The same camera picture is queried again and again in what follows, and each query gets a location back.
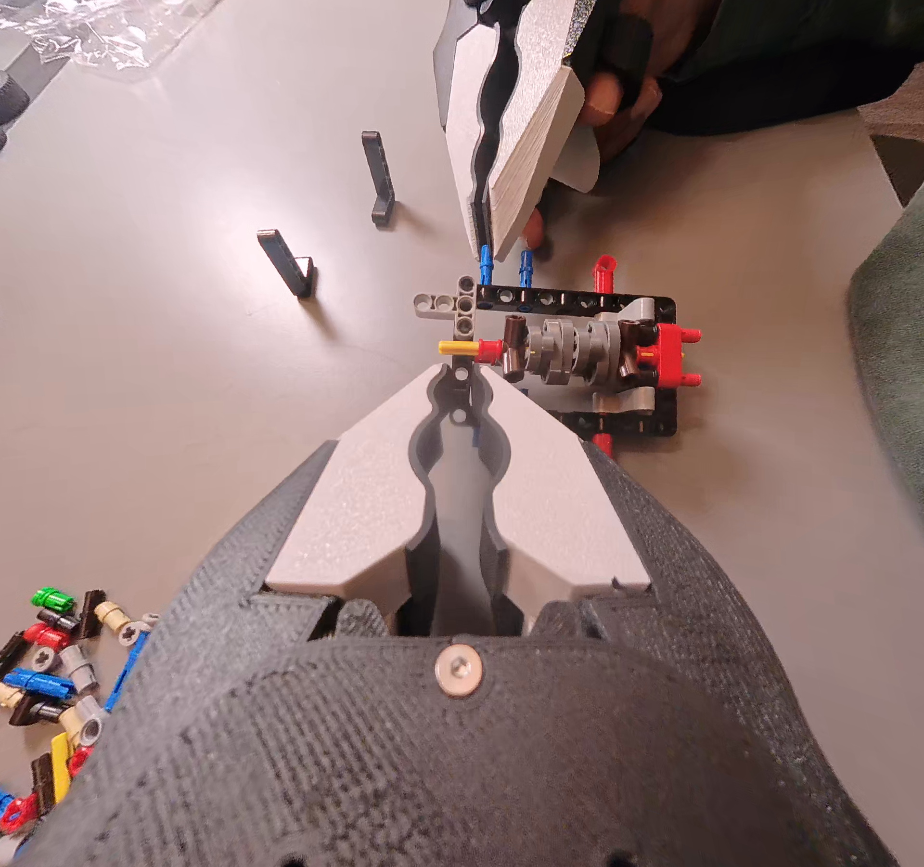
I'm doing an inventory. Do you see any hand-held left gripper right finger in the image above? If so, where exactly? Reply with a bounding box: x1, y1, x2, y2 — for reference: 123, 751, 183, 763
480, 365, 652, 635

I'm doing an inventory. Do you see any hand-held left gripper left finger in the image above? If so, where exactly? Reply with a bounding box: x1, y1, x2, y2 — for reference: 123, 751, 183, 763
263, 365, 443, 614

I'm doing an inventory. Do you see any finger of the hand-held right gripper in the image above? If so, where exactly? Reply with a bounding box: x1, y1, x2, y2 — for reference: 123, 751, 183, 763
445, 18, 510, 253
489, 0, 605, 253

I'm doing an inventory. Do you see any black L-shaped lego beam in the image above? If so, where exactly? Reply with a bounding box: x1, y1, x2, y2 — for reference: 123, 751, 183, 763
361, 130, 397, 227
256, 228, 317, 299

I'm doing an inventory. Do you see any partly built lego assembly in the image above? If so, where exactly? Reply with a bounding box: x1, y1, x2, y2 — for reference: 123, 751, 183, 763
413, 255, 703, 458

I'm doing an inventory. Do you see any person's right forearm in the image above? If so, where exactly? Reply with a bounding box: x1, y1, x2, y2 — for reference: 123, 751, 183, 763
653, 0, 924, 137

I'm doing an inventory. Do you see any pile of small lego pieces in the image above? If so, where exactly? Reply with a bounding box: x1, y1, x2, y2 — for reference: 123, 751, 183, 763
0, 585, 156, 846

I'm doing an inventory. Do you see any black lego tyre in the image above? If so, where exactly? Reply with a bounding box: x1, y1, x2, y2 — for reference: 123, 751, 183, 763
0, 71, 31, 123

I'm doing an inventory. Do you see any person's right hand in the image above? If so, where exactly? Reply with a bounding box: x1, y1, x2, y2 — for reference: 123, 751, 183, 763
523, 0, 735, 248

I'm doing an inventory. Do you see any person's green sweater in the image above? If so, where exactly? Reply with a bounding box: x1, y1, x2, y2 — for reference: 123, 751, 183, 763
847, 184, 924, 529

